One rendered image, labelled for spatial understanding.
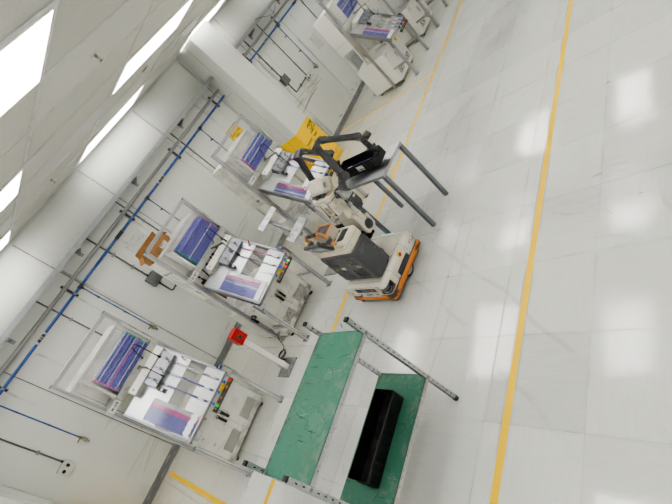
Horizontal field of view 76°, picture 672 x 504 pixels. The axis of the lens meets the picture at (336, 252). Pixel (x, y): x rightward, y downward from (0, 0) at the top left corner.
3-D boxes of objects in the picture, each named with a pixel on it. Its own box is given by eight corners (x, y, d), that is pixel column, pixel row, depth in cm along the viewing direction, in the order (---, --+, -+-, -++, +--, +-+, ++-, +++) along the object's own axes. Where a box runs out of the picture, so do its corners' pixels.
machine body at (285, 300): (315, 288, 545) (278, 260, 518) (293, 337, 511) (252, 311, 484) (288, 294, 594) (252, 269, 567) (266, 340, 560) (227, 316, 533)
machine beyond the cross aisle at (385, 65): (432, 45, 764) (359, -48, 682) (420, 72, 724) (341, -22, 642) (378, 82, 868) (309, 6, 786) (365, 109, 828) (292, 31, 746)
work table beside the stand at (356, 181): (435, 226, 433) (382, 175, 398) (388, 236, 489) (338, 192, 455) (448, 192, 451) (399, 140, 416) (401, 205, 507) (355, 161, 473)
